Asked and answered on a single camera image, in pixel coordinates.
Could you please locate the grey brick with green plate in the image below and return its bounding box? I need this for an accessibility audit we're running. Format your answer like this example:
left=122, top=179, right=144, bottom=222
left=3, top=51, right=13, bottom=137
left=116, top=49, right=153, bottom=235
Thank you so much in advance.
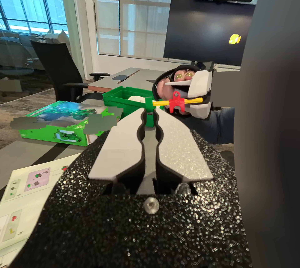
left=145, top=96, right=157, bottom=117

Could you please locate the green plastic bin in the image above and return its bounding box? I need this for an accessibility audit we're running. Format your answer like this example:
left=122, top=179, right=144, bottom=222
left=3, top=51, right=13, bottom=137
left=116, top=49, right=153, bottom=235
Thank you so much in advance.
left=102, top=86, right=170, bottom=130

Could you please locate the dark grey panel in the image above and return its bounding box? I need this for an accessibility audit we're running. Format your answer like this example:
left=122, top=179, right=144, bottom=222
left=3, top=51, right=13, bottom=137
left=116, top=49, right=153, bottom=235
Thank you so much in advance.
left=234, top=0, right=300, bottom=268

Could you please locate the grey table with wooden edge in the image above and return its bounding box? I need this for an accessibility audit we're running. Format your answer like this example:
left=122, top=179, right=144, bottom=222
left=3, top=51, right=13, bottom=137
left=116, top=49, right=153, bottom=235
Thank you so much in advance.
left=88, top=67, right=170, bottom=93

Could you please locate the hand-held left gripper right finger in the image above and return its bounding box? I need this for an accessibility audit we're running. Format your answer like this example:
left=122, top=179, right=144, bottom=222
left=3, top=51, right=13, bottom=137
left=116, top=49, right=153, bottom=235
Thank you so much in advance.
left=155, top=108, right=214, bottom=183

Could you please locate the large black monitor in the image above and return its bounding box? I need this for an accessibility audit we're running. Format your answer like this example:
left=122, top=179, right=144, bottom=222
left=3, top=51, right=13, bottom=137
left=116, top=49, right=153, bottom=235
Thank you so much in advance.
left=163, top=0, right=256, bottom=67

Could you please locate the yellow toy axle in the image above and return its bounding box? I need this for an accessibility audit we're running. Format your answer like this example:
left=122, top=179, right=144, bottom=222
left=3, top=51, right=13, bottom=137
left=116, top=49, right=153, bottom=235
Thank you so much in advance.
left=152, top=98, right=203, bottom=106

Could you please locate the black monitor stand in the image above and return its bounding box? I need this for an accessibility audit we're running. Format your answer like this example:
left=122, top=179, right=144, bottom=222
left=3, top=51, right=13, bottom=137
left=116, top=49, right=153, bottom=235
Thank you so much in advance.
left=192, top=61, right=241, bottom=72

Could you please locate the white paper sheet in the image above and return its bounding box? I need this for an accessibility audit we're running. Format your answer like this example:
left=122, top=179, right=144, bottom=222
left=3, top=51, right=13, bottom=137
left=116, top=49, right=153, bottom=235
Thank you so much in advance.
left=128, top=95, right=147, bottom=104

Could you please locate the green toy set box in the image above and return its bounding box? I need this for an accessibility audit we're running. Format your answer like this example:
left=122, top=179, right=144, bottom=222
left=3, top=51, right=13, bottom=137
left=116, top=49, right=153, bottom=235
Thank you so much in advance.
left=18, top=100, right=118, bottom=147

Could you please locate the grey chair behind glass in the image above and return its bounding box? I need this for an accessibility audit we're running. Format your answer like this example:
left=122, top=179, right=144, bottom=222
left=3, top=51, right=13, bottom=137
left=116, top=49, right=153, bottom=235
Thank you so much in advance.
left=0, top=36, right=35, bottom=78

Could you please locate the instruction booklet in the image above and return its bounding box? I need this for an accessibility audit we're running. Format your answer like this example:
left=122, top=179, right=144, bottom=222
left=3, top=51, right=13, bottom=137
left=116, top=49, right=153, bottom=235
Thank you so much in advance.
left=0, top=153, right=82, bottom=268

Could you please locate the black office chair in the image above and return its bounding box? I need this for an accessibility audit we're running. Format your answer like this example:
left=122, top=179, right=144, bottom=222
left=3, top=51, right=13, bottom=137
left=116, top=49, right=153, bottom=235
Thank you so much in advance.
left=30, top=40, right=111, bottom=104

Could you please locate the person's right hand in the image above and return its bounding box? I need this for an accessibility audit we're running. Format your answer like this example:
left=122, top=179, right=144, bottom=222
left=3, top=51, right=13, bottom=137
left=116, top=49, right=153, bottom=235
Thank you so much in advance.
left=156, top=69, right=200, bottom=115

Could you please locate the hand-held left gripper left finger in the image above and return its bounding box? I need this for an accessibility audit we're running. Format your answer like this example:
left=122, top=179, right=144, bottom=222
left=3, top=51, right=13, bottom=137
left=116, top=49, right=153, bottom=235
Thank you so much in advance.
left=88, top=108, right=146, bottom=183

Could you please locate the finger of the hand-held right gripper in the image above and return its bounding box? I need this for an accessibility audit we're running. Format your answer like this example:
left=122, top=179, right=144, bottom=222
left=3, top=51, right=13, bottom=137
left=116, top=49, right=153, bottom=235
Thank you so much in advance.
left=165, top=71, right=213, bottom=98
left=187, top=101, right=213, bottom=119

